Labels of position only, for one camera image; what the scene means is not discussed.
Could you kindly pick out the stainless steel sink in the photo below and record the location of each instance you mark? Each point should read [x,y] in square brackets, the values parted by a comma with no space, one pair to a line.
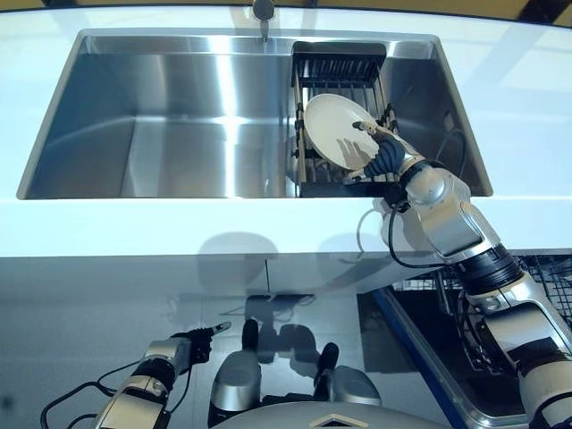
[156,134]

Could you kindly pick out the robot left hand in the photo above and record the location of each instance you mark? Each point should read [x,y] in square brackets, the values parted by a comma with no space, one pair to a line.
[199,342]

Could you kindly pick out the robot grey torso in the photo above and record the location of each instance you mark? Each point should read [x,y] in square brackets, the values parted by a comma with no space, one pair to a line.
[330,418]

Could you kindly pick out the dark window frame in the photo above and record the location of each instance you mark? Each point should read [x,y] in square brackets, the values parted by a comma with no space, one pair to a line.
[134,2]

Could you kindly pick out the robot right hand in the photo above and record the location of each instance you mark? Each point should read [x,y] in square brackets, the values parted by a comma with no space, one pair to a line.
[389,156]

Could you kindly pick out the chrome kitchen faucet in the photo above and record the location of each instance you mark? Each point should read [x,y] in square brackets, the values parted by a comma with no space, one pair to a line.
[263,13]

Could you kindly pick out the cream ceramic plate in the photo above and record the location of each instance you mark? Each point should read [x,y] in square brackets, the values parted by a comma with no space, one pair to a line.
[330,125]

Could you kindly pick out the white cabinet door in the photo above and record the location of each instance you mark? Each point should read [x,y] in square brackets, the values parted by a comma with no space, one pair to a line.
[111,281]
[322,272]

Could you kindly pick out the robot right silver arm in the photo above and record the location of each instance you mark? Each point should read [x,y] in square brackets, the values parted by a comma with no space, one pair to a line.
[451,219]

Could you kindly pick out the black sink dish rack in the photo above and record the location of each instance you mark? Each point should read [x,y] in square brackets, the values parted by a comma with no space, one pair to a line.
[335,67]

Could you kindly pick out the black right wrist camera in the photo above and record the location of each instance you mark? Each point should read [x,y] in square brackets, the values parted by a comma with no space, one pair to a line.
[395,194]

